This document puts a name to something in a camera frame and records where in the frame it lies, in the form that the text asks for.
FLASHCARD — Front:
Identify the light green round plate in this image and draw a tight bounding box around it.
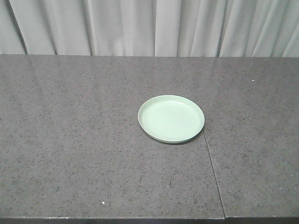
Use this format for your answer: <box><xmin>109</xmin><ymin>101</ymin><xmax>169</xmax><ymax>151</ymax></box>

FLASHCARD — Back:
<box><xmin>138</xmin><ymin>95</ymin><xmax>205</xmax><ymax>144</ymax></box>

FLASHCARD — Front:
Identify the white pleated curtain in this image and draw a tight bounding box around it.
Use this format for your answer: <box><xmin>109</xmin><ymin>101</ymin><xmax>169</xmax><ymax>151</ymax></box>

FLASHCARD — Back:
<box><xmin>0</xmin><ymin>0</ymin><xmax>299</xmax><ymax>57</ymax></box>

